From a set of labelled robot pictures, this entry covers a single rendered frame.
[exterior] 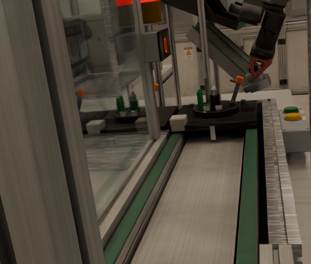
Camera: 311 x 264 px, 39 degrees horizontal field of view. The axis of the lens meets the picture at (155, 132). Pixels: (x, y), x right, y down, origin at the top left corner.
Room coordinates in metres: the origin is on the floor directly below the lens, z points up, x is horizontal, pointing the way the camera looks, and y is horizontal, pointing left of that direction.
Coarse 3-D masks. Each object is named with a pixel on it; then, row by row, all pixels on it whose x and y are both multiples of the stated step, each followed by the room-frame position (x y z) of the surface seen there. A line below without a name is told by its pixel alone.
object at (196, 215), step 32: (256, 128) 1.15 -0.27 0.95; (160, 160) 0.99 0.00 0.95; (192, 160) 1.05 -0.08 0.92; (224, 160) 1.02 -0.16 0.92; (256, 160) 0.92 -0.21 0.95; (128, 192) 0.80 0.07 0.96; (160, 192) 0.89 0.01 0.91; (192, 192) 0.86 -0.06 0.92; (224, 192) 0.84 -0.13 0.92; (256, 192) 0.76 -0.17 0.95; (128, 224) 0.69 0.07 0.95; (160, 224) 0.74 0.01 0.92; (192, 224) 0.72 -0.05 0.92; (224, 224) 0.71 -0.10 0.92; (256, 224) 0.64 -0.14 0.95; (128, 256) 0.64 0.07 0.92; (160, 256) 0.63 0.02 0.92; (192, 256) 0.62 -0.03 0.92; (224, 256) 0.61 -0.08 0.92
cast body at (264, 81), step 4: (256, 68) 1.33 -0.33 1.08; (260, 68) 1.34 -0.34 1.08; (248, 72) 1.35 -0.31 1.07; (256, 72) 1.32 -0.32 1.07; (248, 76) 1.33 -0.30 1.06; (260, 76) 1.32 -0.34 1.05; (264, 76) 1.33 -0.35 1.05; (268, 76) 1.34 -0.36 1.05; (248, 80) 1.33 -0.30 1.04; (252, 80) 1.33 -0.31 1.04; (256, 80) 1.32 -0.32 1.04; (260, 80) 1.32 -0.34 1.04; (264, 80) 1.32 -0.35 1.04; (268, 80) 1.32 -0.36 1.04; (248, 84) 1.34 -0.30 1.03; (252, 84) 1.33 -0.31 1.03; (256, 84) 1.33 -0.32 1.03; (260, 84) 1.32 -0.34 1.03; (264, 84) 1.32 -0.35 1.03; (268, 84) 1.32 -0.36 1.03; (244, 88) 1.36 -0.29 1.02; (248, 88) 1.36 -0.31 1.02; (252, 88) 1.33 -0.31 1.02; (256, 88) 1.33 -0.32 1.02; (260, 88) 1.33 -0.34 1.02; (264, 88) 1.32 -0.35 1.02; (252, 92) 1.34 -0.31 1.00
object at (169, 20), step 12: (168, 12) 1.84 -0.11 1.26; (204, 12) 1.48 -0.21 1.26; (168, 24) 1.84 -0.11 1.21; (204, 24) 1.48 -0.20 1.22; (204, 36) 1.48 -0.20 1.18; (204, 48) 1.49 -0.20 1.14; (204, 60) 1.48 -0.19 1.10; (156, 72) 1.52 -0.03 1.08; (204, 72) 1.48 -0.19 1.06; (216, 72) 1.80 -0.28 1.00; (216, 84) 1.80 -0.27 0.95; (180, 96) 1.84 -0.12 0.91
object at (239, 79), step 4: (240, 76) 1.27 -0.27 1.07; (232, 80) 1.27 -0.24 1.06; (236, 80) 1.26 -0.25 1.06; (240, 80) 1.26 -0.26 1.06; (236, 84) 1.26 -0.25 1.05; (236, 88) 1.26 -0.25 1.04; (236, 92) 1.26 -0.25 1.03; (232, 96) 1.27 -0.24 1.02; (236, 96) 1.27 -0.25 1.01; (232, 100) 1.27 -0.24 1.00
